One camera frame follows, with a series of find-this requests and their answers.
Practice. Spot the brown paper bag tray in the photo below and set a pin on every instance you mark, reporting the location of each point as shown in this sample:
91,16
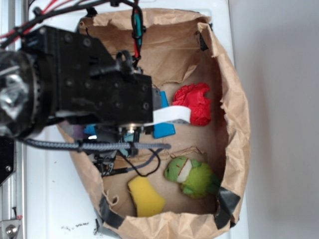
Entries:
181,48

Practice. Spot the blue rectangular block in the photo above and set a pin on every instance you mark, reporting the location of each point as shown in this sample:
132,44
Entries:
163,129

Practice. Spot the green plush frog toy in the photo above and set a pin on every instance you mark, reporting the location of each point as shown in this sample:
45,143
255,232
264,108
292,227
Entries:
196,179

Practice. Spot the yellow sponge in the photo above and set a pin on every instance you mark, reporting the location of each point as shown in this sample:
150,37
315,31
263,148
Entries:
148,202

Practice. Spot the silver aluminium rail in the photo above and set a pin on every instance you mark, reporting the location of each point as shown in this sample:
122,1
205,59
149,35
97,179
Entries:
12,187

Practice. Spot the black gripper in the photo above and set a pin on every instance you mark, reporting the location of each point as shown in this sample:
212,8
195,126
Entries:
76,79

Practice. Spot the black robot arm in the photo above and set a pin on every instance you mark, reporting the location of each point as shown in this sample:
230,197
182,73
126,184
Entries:
16,94

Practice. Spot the red crumpled paper ball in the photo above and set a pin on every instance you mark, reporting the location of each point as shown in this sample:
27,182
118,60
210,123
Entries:
193,97

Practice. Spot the light blue terry cloth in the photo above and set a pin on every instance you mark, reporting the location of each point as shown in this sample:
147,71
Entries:
129,137

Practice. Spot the black metal bracket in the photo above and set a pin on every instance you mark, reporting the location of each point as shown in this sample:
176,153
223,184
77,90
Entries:
7,158

